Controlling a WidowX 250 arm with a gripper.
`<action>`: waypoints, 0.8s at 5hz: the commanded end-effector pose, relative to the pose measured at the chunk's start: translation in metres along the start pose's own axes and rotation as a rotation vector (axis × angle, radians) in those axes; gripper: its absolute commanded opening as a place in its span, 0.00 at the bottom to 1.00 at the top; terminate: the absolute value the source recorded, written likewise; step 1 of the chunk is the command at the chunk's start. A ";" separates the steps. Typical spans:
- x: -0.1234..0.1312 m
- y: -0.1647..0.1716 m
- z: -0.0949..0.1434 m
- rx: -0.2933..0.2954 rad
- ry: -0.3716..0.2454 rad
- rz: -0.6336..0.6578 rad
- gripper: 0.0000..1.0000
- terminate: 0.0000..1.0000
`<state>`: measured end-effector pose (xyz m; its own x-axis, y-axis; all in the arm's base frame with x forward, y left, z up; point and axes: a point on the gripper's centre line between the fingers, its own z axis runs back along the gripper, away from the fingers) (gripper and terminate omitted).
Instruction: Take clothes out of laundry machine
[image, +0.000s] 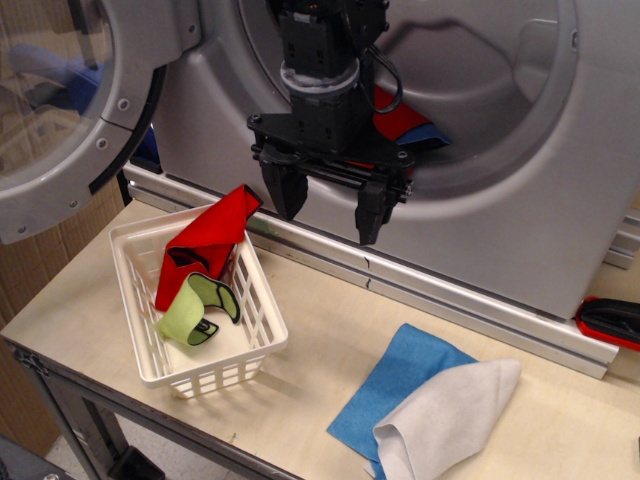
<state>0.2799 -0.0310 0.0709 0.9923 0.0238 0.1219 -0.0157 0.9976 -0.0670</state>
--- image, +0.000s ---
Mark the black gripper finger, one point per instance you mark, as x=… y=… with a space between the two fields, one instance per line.
x=287 y=187
x=374 y=209

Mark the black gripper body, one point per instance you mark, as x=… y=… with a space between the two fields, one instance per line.
x=321 y=132

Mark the red felt cloth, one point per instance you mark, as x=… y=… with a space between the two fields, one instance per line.
x=390 y=125

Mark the small blue cloth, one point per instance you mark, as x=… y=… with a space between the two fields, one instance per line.
x=423 y=137

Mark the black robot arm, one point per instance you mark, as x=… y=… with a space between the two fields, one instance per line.
x=328 y=69

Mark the grey toy laundry machine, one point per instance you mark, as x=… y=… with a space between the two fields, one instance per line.
x=540 y=100

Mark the round transparent machine door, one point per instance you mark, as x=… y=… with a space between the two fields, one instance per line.
x=80 y=81

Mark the red cloth with black trim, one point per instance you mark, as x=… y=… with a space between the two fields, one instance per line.
x=205 y=244

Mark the blue cloth on table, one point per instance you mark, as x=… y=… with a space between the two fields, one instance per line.
x=412 y=358

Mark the light green cloth black trim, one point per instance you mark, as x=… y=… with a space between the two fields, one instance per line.
x=185 y=320

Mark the white plastic basket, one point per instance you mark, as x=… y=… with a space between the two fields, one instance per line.
x=236 y=351

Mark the white cloth on table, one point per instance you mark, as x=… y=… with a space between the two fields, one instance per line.
x=446 y=420

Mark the red and black tool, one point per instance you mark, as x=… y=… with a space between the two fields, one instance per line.
x=610 y=320

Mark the black box under table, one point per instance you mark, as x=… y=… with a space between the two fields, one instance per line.
x=134 y=465

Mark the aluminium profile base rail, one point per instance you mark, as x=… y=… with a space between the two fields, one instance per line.
x=400 y=290

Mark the metal table frame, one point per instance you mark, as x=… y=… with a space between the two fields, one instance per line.
x=86 y=411

